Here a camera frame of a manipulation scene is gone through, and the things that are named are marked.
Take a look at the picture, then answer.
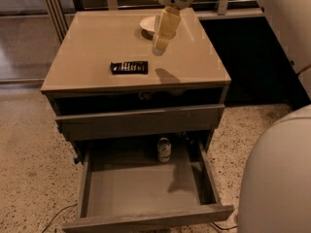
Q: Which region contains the open grey middle drawer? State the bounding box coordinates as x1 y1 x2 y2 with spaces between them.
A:
63 139 234 233

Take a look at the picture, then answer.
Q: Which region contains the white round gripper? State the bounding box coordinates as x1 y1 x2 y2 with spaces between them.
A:
153 0 194 55

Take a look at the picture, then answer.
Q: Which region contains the white ceramic bowl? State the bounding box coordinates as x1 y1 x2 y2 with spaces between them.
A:
140 17 156 36

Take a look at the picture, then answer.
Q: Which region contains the black rxbar chocolate wrapper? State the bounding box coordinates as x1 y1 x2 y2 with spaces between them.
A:
110 61 149 75

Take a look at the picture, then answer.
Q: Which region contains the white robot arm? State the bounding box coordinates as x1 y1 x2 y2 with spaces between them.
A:
237 0 311 233

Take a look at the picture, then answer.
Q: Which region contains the black floor cable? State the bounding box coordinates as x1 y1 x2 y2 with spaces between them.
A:
41 203 79 233

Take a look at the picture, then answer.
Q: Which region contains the white can in drawer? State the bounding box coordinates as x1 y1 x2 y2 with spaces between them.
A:
157 138 171 162

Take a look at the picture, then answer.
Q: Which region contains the closed grey top drawer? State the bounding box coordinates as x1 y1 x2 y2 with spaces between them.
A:
55 104 225 142

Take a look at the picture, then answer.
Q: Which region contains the grey drawer cabinet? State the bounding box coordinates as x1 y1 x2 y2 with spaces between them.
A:
41 9 230 157

